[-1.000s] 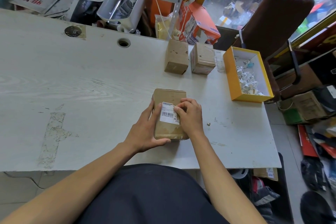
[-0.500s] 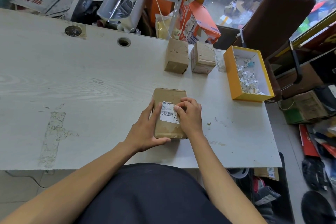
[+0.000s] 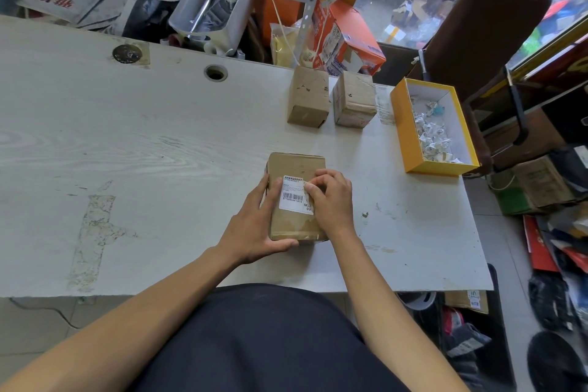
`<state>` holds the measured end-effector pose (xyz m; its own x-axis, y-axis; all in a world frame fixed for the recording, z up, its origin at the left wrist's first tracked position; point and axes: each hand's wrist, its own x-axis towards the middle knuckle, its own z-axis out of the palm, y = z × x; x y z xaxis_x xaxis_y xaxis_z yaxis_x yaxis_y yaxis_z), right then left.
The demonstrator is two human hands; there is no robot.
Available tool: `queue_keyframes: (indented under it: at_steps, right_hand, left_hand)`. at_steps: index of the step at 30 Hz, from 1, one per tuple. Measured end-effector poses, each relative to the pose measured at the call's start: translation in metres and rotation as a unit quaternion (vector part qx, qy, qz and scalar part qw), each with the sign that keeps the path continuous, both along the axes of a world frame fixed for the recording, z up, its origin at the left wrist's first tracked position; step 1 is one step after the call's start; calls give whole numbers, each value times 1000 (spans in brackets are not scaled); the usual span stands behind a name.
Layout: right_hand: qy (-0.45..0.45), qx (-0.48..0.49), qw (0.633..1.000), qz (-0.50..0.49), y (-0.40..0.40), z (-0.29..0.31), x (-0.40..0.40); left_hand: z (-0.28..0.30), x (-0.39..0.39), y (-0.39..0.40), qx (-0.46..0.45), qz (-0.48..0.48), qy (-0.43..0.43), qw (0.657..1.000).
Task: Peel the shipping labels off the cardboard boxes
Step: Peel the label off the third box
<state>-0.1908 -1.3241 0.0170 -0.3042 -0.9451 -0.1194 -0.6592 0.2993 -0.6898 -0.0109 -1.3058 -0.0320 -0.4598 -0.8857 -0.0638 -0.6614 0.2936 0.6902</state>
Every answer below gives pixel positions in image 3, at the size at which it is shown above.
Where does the tall cardboard box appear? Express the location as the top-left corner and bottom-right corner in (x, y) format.
(268, 151), (328, 242)

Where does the white barcode label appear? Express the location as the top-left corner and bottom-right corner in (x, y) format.
(279, 175), (315, 216)

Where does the pile of torn label scraps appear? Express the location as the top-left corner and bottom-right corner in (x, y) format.
(411, 100), (464, 164)

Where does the person's left hand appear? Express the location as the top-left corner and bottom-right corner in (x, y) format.
(216, 173), (300, 266)

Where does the dark navy shirt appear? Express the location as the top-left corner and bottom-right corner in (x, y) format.
(130, 284), (410, 392)

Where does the yellow tray with label scraps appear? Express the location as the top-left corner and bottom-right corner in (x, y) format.
(390, 77), (481, 176)

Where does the red folder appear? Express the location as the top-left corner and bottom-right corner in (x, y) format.
(523, 214), (560, 273)

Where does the black round grommet cover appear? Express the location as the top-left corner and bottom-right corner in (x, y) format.
(112, 43), (142, 65)

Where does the white perforated metal post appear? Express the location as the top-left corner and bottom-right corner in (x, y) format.
(293, 0), (342, 67)

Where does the orange printed carton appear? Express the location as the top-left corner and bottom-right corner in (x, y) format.
(312, 0), (386, 77)

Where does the person's right hand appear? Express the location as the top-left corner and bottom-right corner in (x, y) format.
(304, 168), (357, 241)

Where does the labelled brown cardboard box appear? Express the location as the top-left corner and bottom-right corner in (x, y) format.
(444, 289), (489, 314)

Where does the black round stool base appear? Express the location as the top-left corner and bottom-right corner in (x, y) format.
(527, 331), (588, 392)

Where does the black plastic crate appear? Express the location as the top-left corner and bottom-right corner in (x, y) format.
(435, 263), (516, 392)

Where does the person's left forearm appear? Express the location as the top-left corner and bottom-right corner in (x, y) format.
(0, 247), (244, 392)

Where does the small cube brown parcel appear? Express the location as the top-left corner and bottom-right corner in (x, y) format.
(333, 72), (377, 129)

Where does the white bucket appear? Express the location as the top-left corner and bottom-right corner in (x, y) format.
(399, 290), (437, 311)

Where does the beige plastic packet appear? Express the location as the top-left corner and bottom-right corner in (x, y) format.
(269, 23), (314, 69)

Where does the person's right forearm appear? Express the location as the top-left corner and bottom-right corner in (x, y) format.
(328, 230), (469, 392)

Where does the white plastic bin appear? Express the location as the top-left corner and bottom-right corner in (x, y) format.
(167, 0), (254, 55)

